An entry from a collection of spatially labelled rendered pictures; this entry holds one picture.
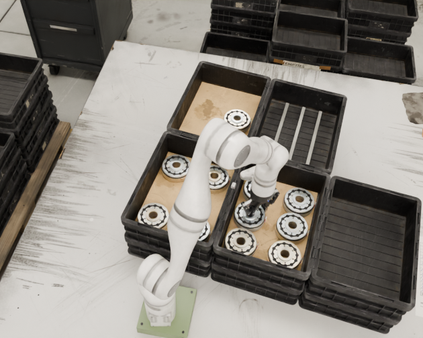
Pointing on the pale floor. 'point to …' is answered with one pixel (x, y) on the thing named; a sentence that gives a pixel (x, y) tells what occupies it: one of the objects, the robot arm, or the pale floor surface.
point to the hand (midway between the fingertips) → (257, 211)
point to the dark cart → (76, 31)
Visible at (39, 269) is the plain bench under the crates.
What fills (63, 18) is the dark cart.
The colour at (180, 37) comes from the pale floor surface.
